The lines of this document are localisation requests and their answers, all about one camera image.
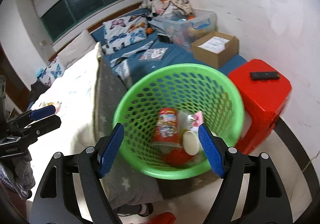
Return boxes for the clear bottle yellow label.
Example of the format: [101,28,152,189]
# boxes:
[178,111,203,156]

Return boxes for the pink snack pouch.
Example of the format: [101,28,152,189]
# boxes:
[190,111,203,132]

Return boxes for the red snack canister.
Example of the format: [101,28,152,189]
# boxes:
[152,107,181,147]

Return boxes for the orange peel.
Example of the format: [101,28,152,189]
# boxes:
[41,101,62,114]

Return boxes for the black clothing pile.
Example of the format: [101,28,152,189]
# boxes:
[29,81,49,102]

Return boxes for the white quilted table cover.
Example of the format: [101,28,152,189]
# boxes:
[29,43,102,186]

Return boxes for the left butterfly pillow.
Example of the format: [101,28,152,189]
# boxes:
[36,57,65,87]

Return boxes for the butterfly pillow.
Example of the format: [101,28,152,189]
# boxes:
[102,13,148,54]
[36,57,65,87]

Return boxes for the beige cushion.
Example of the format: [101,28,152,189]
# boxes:
[57,30,97,69]

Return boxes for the red plastic stool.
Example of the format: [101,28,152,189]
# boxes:
[228,59,292,154]

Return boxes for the right butterfly pillow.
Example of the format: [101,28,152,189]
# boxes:
[102,13,148,54]

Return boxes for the black remote control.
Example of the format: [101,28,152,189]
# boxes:
[250,72,280,81]

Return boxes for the colourful picture book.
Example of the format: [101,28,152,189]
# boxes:
[139,48,168,61]

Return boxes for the green plastic waste basket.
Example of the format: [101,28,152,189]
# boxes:
[113,63,244,180]

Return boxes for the blue sofa mattress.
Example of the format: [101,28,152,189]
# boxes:
[90,8,249,90]

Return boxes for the dark window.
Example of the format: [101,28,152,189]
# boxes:
[39,0,119,42]

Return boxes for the cow plush toy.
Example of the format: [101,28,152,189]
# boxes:
[139,0,165,17]

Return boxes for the brown cardboard box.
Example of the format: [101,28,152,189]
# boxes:
[191,31,239,69]

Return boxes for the clear toy storage bin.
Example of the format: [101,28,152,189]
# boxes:
[158,9,217,52]

